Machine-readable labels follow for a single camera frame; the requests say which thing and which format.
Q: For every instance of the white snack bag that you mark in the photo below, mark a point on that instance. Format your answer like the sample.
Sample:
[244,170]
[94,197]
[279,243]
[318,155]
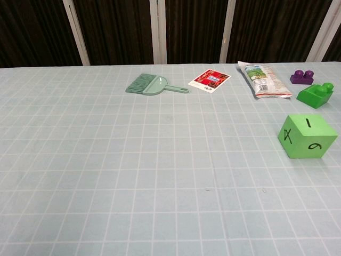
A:
[263,80]

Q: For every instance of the white frame post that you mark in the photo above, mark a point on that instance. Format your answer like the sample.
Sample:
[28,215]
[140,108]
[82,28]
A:
[157,32]
[227,32]
[77,34]
[323,32]

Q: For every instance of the light blue grid tablecloth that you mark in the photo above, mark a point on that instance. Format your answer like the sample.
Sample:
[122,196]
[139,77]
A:
[133,173]

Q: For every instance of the red and white card packet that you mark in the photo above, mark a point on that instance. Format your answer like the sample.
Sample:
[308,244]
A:
[210,80]

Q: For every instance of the green cube with black numbers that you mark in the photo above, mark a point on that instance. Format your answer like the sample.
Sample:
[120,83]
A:
[298,138]

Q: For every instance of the purple toy building block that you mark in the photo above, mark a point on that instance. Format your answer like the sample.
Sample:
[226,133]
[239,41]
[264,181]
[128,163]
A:
[301,78]

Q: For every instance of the green toy building block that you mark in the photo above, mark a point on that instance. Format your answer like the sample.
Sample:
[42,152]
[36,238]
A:
[311,96]

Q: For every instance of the teal plastic hand brush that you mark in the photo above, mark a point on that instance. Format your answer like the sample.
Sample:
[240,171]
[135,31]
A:
[149,86]

